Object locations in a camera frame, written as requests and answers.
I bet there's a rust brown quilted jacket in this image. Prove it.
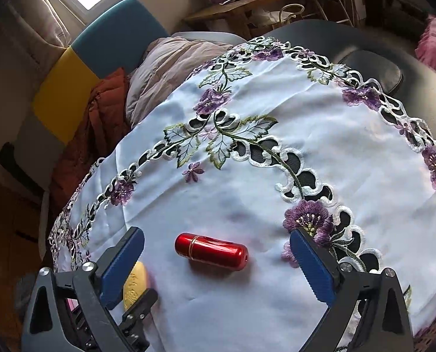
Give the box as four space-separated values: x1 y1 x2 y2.
49 67 131 213

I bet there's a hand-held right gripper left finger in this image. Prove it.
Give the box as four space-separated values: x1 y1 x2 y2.
22 226 145 352

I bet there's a beige curtain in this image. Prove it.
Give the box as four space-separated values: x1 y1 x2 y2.
7 0 75 48

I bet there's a black leather chair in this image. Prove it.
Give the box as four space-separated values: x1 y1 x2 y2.
341 49 404 96

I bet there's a black rolled mat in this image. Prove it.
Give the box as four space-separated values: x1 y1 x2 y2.
0 142 44 193

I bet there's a grey yellow blue headboard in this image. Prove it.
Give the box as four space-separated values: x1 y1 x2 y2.
14 0 171 191

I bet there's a yellow perforated egg case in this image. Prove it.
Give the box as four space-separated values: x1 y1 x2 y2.
122 261 149 310

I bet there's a red metal cylinder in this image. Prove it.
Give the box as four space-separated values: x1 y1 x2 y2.
175 232 249 270

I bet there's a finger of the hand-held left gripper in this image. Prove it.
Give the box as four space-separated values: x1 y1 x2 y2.
121 288 159 352

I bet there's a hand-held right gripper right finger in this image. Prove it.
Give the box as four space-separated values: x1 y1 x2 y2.
289 227 414 352

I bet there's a wooden side table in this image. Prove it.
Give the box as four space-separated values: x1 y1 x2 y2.
183 0 307 41

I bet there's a pale pink duvet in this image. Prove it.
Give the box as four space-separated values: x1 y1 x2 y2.
124 31 246 127

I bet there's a wooden wardrobe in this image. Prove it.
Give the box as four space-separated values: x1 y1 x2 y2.
0 172 53 338

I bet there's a white embroidered floral tablecloth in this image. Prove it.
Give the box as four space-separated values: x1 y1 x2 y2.
47 36 436 352

